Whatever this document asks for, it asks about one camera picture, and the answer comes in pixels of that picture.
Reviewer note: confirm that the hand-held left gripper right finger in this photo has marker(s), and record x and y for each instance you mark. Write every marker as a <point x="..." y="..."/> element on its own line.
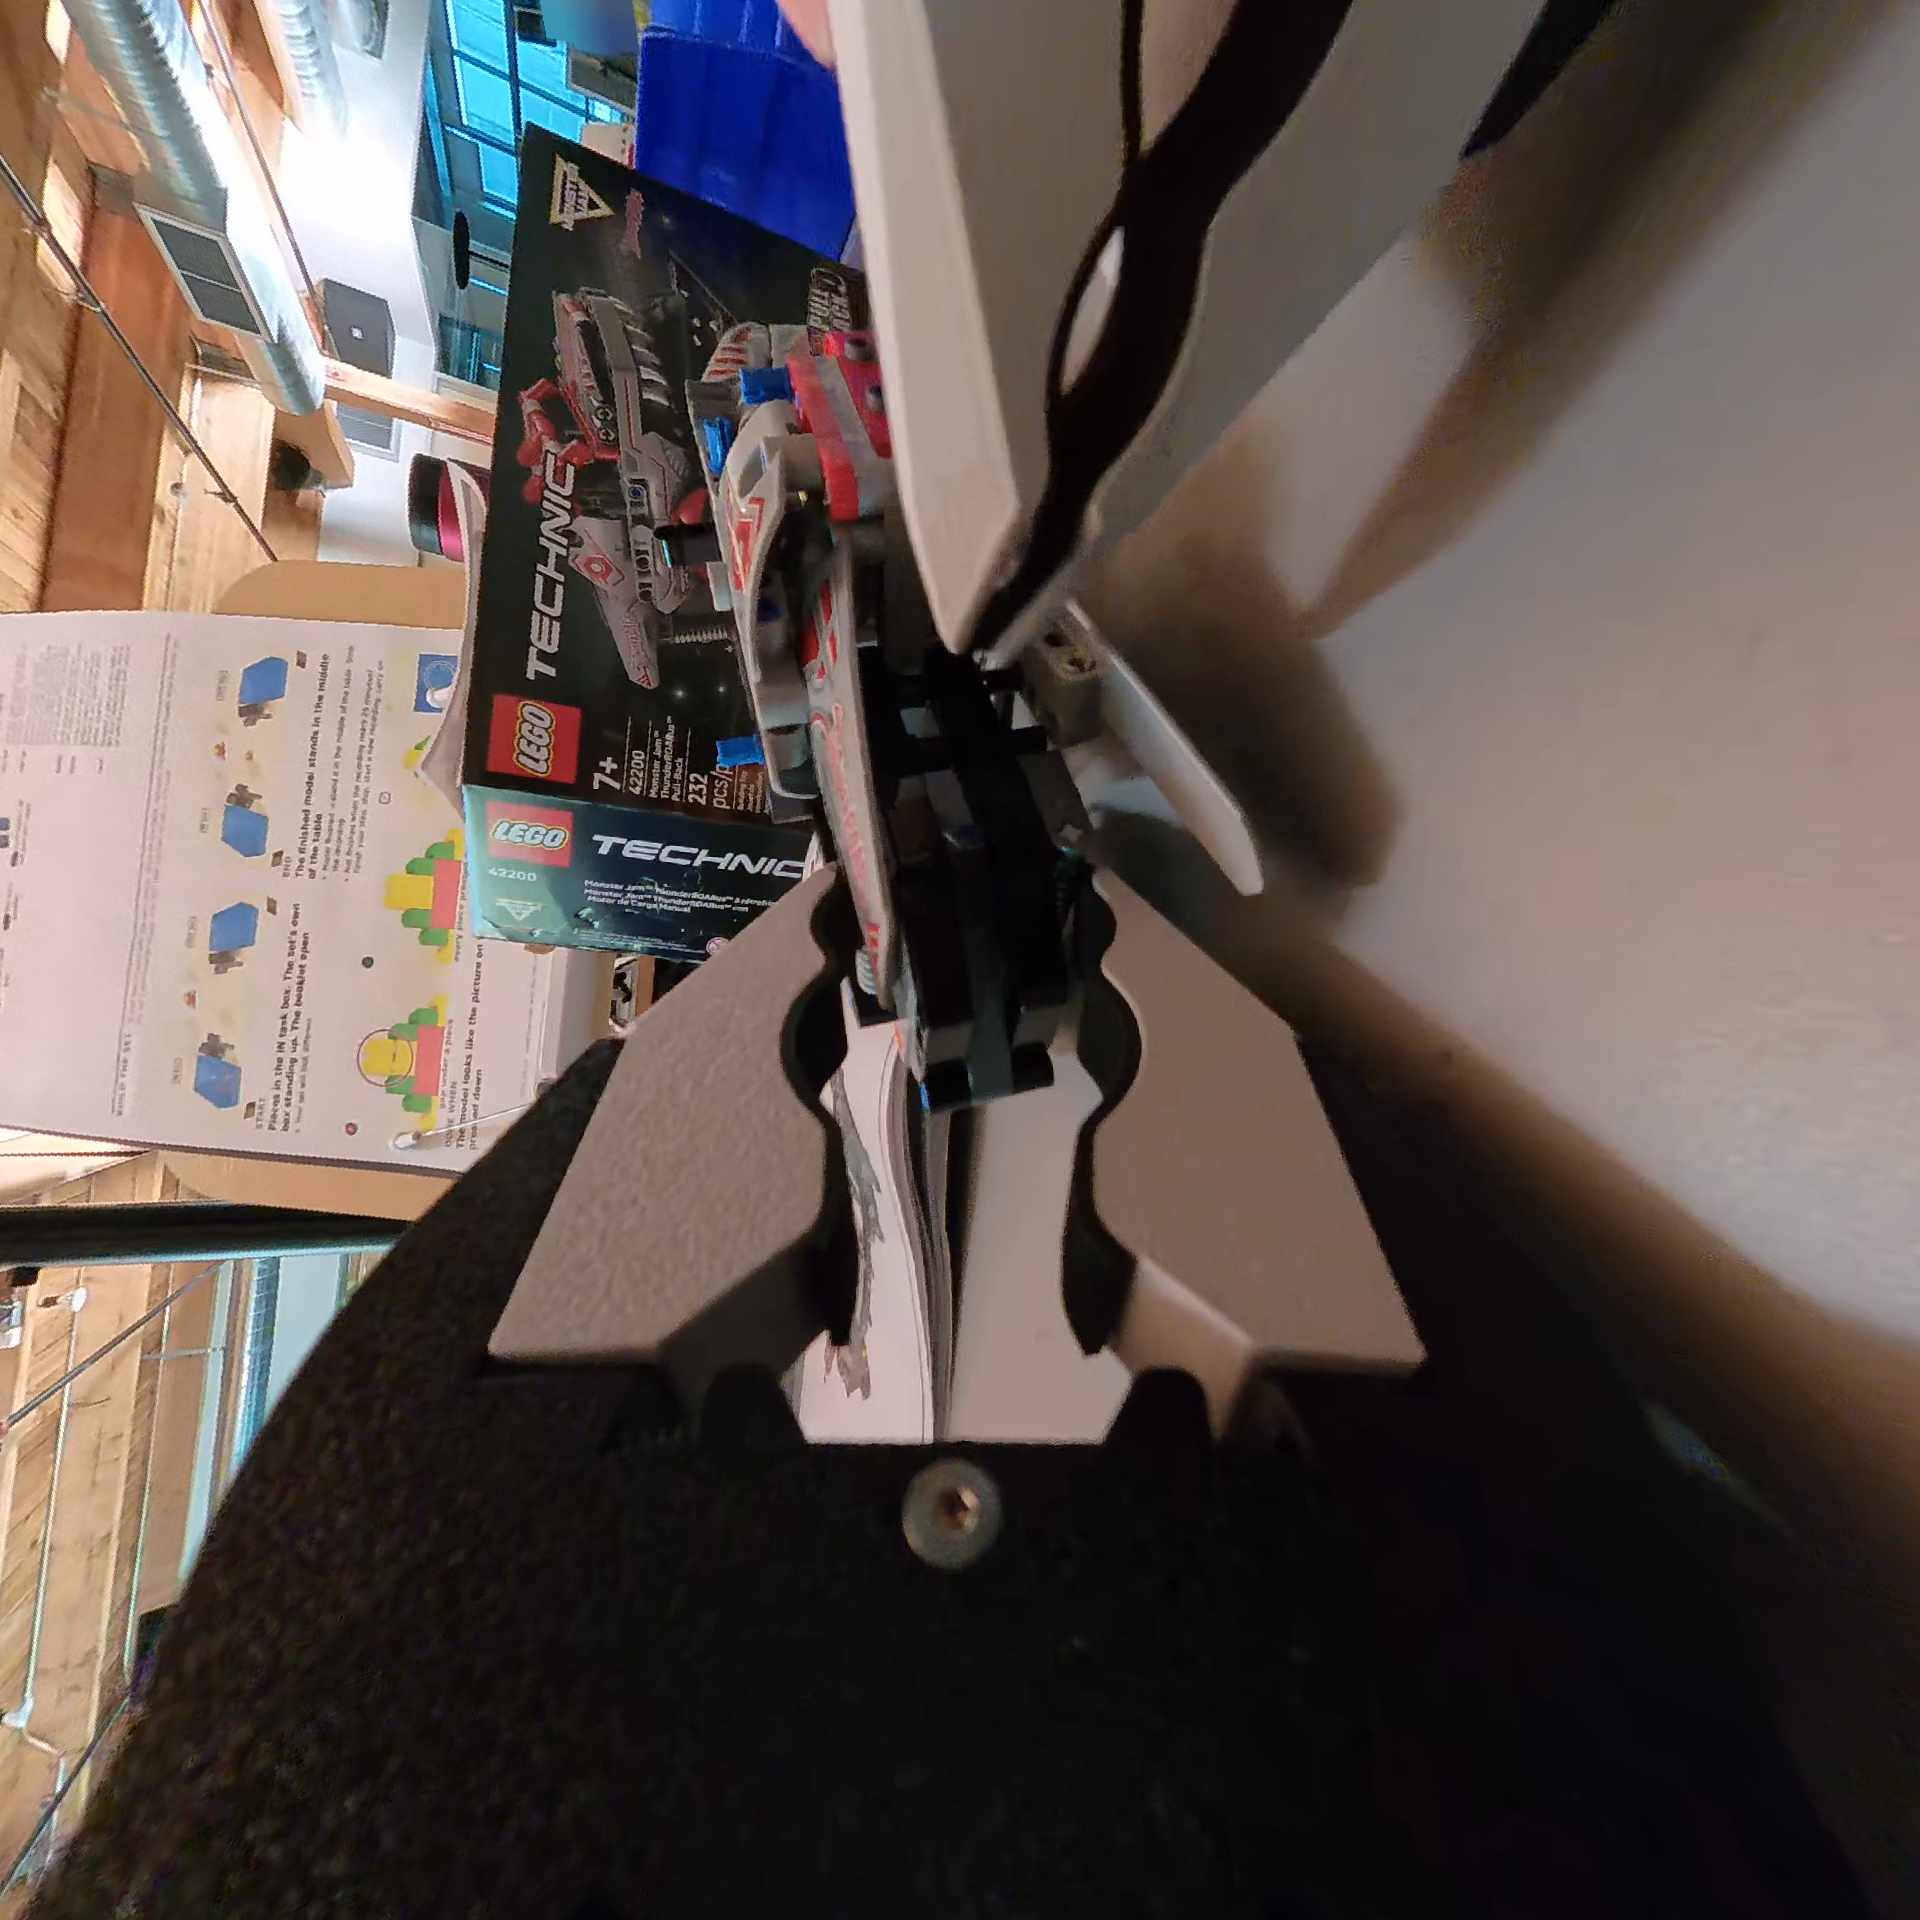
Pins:
<point x="1244" y="1198"/>

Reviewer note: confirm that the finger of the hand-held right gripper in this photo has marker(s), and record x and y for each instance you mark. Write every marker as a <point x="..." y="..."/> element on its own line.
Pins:
<point x="1293" y="179"/>
<point x="963" y="302"/>

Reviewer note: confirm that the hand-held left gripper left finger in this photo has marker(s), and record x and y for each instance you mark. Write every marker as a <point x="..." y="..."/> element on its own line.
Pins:
<point x="679" y="1198"/>

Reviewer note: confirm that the grey red toy brick vehicle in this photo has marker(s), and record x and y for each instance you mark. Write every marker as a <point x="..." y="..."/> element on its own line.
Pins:
<point x="963" y="901"/>

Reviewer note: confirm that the white desk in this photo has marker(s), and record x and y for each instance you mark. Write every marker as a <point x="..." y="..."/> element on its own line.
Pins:
<point x="1650" y="676"/>

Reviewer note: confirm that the blue storage bin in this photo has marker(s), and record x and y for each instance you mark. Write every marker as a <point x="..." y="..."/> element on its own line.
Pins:
<point x="735" y="106"/>

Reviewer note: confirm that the black toy brick set box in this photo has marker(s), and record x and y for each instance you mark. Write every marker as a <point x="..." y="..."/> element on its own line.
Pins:
<point x="602" y="676"/>

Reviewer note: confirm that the printed instruction sheet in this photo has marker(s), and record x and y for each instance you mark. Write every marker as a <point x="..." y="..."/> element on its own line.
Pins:
<point x="183" y="901"/>

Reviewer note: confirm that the black speaker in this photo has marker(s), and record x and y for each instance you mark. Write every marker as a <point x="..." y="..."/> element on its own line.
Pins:
<point x="360" y="321"/>

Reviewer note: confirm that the wooden display board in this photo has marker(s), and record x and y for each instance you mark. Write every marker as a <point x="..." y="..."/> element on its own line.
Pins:
<point x="333" y="593"/>

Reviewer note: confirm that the silver air duct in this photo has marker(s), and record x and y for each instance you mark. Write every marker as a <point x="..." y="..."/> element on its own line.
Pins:
<point x="195" y="135"/>

